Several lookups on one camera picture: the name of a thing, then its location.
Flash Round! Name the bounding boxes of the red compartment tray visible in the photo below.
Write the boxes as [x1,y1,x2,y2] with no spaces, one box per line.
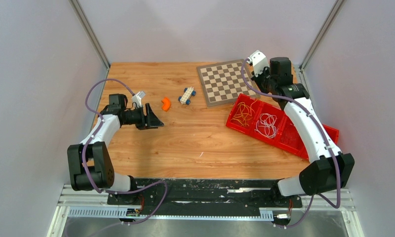
[225,93,340,161]

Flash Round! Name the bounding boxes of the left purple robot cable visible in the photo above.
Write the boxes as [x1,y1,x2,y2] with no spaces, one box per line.
[81,78,169,226]

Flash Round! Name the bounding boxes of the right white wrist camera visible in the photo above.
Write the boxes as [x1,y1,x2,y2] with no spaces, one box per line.
[246,50,269,77]

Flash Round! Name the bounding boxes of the wooden chessboard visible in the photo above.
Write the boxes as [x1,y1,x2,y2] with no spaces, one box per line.
[197,59,260,107]

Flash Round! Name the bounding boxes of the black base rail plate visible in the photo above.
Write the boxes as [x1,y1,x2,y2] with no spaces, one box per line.
[107,178,302,217]

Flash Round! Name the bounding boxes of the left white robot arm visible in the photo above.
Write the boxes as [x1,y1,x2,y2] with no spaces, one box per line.
[67,94,164,204]

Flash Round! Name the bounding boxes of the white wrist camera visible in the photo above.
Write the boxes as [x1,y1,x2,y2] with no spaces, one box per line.
[131,91,146,109]
[246,50,269,77]

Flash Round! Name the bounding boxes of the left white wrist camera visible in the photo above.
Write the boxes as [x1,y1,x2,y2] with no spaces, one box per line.
[131,91,146,109]

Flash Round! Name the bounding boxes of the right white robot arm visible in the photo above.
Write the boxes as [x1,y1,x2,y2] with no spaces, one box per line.
[247,52,355,206]

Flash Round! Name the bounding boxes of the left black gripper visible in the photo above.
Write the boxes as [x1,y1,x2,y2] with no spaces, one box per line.
[123,103,164,131]

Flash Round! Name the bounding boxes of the orange curved plastic piece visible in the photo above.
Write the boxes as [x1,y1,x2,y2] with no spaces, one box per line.
[161,97,171,112]

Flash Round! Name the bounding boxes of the white toy car blue wheels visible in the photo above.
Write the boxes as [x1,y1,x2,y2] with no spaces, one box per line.
[178,86,196,105]

